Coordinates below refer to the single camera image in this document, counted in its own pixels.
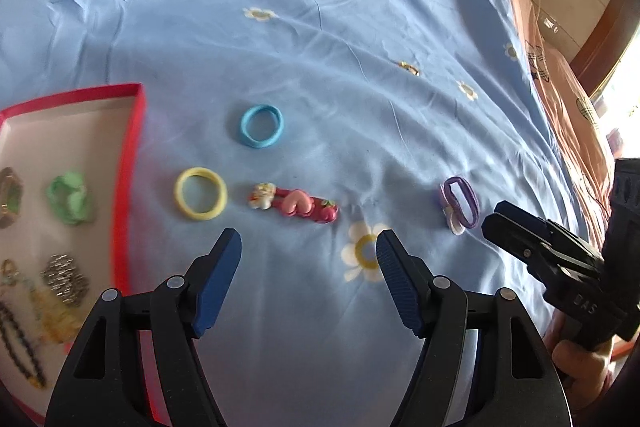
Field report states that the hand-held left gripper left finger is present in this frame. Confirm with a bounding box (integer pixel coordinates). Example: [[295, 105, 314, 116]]
[[46, 228, 243, 427]]

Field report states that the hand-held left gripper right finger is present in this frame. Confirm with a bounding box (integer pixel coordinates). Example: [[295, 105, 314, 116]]
[[375, 229, 568, 427]]

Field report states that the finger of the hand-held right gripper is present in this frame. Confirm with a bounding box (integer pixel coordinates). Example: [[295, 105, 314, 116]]
[[481, 214, 599, 284], [494, 200, 604, 269]]

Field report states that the purple hair tie white bow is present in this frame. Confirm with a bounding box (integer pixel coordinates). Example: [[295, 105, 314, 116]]
[[440, 177, 482, 236]]

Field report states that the yellow hair tie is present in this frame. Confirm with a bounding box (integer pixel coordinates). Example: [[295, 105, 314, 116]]
[[174, 167, 228, 222]]

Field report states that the pink heart hair clip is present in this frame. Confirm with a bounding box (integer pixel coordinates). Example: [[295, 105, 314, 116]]
[[248, 183, 340, 225]]

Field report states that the silver metal chain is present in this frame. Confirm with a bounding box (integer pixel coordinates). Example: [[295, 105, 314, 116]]
[[41, 254, 90, 306]]

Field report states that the blue hair tie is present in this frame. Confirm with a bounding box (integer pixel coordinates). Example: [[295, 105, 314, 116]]
[[240, 104, 285, 148]]

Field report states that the green scrunchie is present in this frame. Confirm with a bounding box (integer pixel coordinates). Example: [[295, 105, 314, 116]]
[[45, 172, 96, 226]]

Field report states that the red cardboard box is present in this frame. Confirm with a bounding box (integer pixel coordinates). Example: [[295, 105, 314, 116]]
[[0, 83, 166, 427]]

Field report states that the crystal bead keychain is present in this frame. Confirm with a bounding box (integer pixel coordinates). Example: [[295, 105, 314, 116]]
[[0, 258, 46, 308]]

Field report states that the black bead bracelet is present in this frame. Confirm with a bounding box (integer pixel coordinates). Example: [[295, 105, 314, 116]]
[[0, 302, 49, 389]]

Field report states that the green face wristwatch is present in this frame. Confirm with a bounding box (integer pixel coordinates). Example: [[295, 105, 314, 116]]
[[0, 167, 24, 229]]

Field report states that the person's right hand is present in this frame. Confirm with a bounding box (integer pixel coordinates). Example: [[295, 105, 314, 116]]
[[542, 323, 616, 412]]

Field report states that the pink printed blanket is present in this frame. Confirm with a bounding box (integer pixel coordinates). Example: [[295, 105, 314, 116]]
[[487, 0, 621, 258]]

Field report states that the blue flower print bed sheet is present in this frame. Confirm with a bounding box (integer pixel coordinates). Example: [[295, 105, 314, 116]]
[[0, 0, 616, 427]]

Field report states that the brown wooden bed frame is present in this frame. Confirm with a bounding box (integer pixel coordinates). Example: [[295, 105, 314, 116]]
[[570, 0, 640, 100]]

